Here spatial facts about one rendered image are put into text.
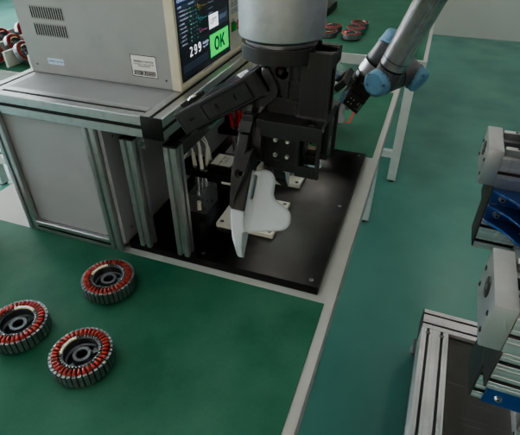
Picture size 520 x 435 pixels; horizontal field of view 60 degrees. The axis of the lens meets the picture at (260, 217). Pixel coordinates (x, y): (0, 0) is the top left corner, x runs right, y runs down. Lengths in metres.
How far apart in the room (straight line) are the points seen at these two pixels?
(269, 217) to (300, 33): 0.17
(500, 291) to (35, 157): 0.97
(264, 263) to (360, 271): 1.20
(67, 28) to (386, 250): 1.75
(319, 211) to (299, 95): 0.80
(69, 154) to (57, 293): 0.30
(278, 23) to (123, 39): 0.67
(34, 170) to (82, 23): 0.35
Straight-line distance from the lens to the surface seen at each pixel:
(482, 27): 6.37
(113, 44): 1.04
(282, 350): 0.89
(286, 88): 0.42
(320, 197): 1.25
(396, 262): 2.27
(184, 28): 0.98
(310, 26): 0.39
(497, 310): 0.72
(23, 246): 1.25
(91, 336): 0.92
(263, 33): 0.39
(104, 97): 1.00
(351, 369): 1.81
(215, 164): 1.10
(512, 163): 1.15
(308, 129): 0.40
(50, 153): 1.11
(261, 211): 0.44
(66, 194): 1.15
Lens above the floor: 1.46
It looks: 36 degrees down
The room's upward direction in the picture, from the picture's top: straight up
